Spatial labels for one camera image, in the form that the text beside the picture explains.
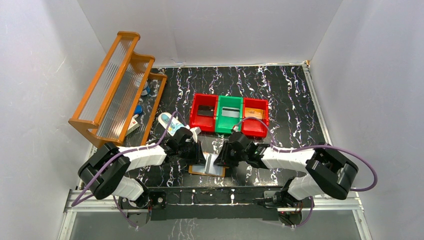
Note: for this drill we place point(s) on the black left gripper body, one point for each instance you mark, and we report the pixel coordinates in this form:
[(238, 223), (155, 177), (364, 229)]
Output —
[(193, 151)]

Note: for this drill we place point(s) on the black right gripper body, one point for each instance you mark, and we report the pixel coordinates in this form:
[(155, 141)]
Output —
[(239, 156)]

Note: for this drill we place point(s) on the orange leather card holder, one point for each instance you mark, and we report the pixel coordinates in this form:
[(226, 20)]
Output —
[(208, 169)]

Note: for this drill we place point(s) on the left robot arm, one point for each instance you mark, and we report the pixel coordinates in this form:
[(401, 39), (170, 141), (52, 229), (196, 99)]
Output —
[(104, 172)]

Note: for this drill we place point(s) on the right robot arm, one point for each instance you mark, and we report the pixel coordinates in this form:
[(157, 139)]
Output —
[(328, 171)]

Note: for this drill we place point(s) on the white card in green bin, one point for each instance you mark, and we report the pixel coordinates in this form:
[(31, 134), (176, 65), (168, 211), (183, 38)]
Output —
[(230, 112)]

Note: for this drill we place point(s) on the black card in red bin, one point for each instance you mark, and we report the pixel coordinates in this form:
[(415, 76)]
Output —
[(206, 111)]

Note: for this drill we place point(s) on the red plastic bin right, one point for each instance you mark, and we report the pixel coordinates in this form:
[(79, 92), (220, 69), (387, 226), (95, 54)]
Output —
[(254, 127)]

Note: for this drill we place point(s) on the red plastic bin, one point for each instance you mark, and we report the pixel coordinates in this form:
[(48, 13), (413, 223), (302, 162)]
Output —
[(206, 124), (254, 127)]

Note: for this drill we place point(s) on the white blue tube package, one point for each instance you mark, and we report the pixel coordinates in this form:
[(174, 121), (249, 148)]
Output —
[(170, 124)]

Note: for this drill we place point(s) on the green plastic bin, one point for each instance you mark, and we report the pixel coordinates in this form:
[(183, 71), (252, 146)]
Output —
[(224, 125)]

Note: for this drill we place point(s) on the red plastic bin left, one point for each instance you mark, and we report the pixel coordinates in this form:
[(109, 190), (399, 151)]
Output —
[(206, 124)]

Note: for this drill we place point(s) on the white green small box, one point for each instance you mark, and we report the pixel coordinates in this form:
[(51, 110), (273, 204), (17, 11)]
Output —
[(133, 125)]

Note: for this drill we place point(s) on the blue cap container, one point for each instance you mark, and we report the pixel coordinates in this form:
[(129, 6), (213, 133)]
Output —
[(138, 110)]

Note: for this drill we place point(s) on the blue white bottle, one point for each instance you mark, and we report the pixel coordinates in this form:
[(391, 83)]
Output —
[(145, 86)]

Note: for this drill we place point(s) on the orange wooden shelf rack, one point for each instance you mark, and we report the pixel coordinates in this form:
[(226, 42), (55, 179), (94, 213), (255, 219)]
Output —
[(108, 105)]

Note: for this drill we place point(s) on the aluminium frame rail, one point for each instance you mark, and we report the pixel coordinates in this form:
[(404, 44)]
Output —
[(296, 120)]

